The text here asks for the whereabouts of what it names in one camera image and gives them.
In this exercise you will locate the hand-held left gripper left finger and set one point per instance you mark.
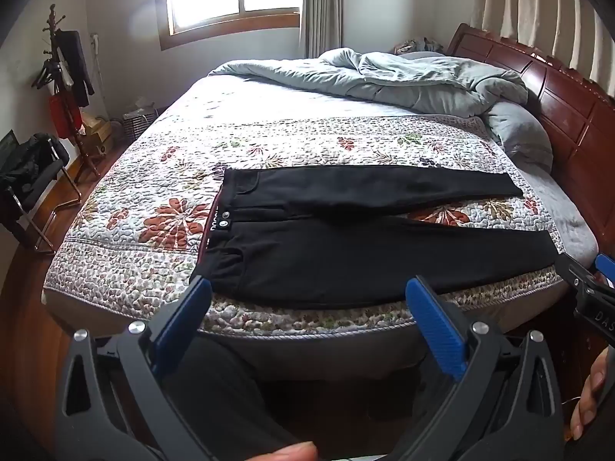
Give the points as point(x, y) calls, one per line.
point(182, 318)

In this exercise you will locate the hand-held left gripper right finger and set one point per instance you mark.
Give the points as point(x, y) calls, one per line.
point(435, 322)

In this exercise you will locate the person's right hand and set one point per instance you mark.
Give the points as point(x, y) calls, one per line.
point(588, 394)

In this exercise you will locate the hanging black jacket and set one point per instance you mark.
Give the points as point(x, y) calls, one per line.
point(77, 67)

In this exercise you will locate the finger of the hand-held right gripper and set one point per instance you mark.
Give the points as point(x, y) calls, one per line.
point(576, 273)
point(606, 269)

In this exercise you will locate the grey pillow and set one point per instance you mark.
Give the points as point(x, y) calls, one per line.
point(521, 132)

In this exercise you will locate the grey duvet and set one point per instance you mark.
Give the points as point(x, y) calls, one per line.
point(384, 77)

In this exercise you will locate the grey curtain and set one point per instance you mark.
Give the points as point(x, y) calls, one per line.
point(321, 9)

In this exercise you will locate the floral quilted bedspread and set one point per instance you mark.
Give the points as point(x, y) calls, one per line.
point(144, 201)

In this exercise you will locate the beige curtain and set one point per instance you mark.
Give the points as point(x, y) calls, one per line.
point(538, 5)

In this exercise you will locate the metal frame chair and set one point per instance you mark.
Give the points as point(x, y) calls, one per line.
point(53, 201)

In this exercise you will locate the patterned cloth pile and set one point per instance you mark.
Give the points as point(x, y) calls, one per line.
point(418, 45)

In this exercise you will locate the black pants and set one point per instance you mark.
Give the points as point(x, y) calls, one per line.
point(336, 259)

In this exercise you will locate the person's left hand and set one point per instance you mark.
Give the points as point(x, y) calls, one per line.
point(290, 454)

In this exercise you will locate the dark wooden headboard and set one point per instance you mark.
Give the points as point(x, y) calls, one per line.
point(571, 101)

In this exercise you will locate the red bag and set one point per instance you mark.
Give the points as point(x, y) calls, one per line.
point(62, 115)

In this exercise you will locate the cardboard box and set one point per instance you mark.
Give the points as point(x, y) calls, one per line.
point(96, 132)

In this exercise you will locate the grey bed sheet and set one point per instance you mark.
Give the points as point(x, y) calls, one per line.
point(557, 206)

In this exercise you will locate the wooden coat rack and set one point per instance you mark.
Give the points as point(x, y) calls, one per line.
point(55, 57)

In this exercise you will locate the black clothes pile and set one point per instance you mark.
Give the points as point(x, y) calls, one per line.
point(29, 163)

